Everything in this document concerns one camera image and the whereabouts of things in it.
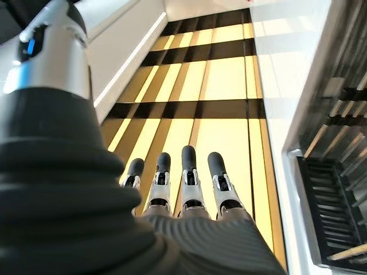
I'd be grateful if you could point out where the black sink drying rack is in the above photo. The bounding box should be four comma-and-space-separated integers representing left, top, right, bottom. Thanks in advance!
296, 57, 367, 272

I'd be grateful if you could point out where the stainless steel sink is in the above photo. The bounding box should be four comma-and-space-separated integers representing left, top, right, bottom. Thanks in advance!
280, 0, 367, 275

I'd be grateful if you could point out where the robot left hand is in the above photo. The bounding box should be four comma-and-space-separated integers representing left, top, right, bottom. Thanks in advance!
0, 0, 287, 275

